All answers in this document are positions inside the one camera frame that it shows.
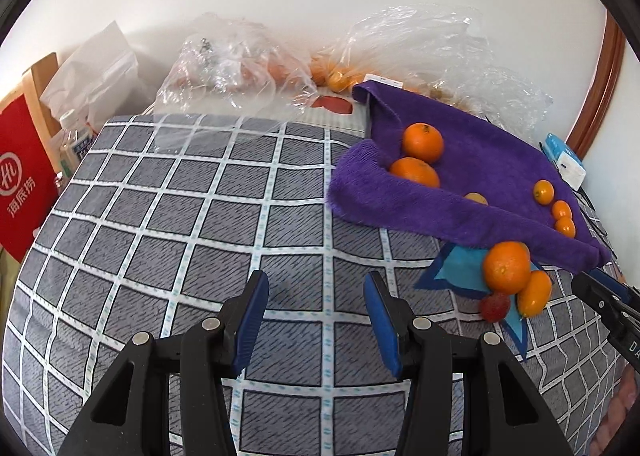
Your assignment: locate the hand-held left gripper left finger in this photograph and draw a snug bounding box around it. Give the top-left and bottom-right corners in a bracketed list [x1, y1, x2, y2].
[59, 270, 270, 456]

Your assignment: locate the small red fruit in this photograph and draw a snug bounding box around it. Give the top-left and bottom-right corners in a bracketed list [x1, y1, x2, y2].
[480, 293, 512, 323]

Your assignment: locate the black cable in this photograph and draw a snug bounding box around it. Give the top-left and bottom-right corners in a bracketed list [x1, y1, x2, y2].
[575, 183, 613, 249]

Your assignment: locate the white plastic bag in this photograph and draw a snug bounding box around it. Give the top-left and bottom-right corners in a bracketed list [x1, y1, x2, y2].
[40, 20, 146, 127]

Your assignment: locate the clear plastic bottle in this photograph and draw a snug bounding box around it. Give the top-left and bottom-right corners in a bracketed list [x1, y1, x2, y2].
[52, 109, 98, 177]

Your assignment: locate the pile of bagged oranges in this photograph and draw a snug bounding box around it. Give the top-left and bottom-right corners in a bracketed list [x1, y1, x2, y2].
[310, 54, 368, 93]

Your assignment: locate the blue and white box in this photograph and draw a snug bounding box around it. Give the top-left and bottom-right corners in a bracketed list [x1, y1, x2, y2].
[542, 132, 587, 189]

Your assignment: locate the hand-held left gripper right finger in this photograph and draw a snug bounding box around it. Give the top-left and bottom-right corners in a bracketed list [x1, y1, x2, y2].
[363, 271, 576, 456]

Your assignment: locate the small clear plastic bag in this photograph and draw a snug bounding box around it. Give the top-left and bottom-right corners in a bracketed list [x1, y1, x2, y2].
[152, 11, 321, 152]

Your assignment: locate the red paper bag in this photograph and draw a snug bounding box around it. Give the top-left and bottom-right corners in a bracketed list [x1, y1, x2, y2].
[0, 96, 60, 262]

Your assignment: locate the white sticker label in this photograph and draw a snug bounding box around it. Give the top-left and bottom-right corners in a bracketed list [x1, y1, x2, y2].
[364, 74, 407, 88]

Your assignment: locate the white fruit-print box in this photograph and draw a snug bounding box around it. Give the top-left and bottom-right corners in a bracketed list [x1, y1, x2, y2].
[285, 86, 373, 139]

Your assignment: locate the purple towel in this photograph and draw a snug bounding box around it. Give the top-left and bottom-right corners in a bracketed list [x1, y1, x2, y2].
[326, 81, 612, 271]

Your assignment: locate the wooden door frame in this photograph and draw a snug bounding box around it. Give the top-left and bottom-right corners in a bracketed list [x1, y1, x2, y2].
[565, 11, 626, 152]

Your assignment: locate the pink clothing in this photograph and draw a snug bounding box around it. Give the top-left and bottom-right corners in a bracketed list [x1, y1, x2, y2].
[590, 366, 640, 456]

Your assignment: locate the large clear plastic bag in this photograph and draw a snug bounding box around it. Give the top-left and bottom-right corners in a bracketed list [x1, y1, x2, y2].
[310, 4, 553, 137]

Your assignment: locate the grey checkered cloth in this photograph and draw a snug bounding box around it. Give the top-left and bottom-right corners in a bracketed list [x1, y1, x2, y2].
[0, 114, 631, 456]

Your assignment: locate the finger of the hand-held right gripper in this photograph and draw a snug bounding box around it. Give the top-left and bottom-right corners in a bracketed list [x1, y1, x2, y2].
[582, 267, 640, 308]
[571, 272, 628, 323]

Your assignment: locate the orange mandarin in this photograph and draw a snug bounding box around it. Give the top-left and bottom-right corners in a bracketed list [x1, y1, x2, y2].
[482, 241, 532, 296]
[402, 122, 445, 163]
[389, 157, 441, 188]

